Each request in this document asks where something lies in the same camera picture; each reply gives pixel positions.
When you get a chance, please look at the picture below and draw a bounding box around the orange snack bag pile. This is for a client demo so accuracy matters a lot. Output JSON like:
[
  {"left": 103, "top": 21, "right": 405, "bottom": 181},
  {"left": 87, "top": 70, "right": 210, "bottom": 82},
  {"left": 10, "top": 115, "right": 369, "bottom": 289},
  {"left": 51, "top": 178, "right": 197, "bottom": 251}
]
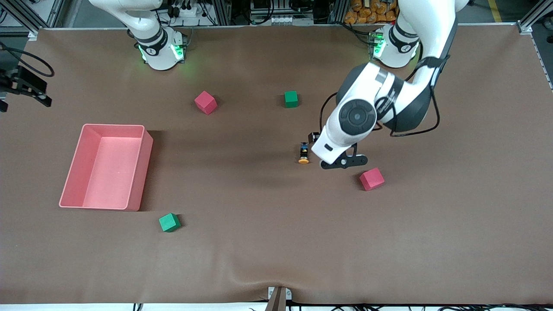
[{"left": 344, "top": 0, "right": 400, "bottom": 25}]

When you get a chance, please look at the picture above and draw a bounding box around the pink foam cube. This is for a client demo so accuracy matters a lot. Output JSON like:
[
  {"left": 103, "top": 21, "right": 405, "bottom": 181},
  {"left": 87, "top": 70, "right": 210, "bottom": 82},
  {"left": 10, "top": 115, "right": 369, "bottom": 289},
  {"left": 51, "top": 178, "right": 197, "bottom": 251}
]
[
  {"left": 194, "top": 91, "right": 218, "bottom": 115},
  {"left": 359, "top": 168, "right": 385, "bottom": 191}
]

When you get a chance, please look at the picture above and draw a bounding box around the white power strip with plugs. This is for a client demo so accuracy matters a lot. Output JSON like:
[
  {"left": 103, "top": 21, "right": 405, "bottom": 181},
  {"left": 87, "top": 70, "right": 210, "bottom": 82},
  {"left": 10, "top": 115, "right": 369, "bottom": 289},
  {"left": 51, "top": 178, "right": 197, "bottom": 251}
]
[{"left": 171, "top": 2, "right": 208, "bottom": 19}]

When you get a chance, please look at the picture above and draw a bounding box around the pink plastic bin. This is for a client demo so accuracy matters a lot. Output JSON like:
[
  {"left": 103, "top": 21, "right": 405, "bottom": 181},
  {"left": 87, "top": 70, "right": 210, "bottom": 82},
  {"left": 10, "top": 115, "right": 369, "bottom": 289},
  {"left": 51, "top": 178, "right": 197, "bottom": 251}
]
[{"left": 59, "top": 124, "right": 154, "bottom": 212}]

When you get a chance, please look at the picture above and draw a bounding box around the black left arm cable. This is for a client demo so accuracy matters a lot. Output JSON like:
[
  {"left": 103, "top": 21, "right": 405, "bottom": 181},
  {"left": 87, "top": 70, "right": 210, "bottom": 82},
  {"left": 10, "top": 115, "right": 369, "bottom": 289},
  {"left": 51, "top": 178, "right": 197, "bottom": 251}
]
[{"left": 308, "top": 43, "right": 441, "bottom": 144}]

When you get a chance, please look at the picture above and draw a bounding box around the metal table edge bracket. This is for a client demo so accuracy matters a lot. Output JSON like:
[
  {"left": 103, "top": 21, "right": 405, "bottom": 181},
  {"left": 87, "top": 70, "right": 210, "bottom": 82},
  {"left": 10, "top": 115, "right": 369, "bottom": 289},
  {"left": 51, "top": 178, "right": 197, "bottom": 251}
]
[{"left": 264, "top": 286, "right": 293, "bottom": 311}]

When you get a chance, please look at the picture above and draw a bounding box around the brown table cover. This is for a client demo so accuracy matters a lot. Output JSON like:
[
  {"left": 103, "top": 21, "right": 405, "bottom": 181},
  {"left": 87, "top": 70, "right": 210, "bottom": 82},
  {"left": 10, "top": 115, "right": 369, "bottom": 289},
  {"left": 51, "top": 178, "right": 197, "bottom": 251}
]
[{"left": 0, "top": 24, "right": 553, "bottom": 305}]

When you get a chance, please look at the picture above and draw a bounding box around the aluminium frame profile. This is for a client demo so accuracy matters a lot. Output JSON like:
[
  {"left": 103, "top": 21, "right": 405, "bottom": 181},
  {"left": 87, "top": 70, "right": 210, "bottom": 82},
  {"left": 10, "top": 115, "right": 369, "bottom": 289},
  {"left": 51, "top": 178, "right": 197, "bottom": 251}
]
[
  {"left": 0, "top": 0, "right": 41, "bottom": 41},
  {"left": 516, "top": 0, "right": 553, "bottom": 35}
]

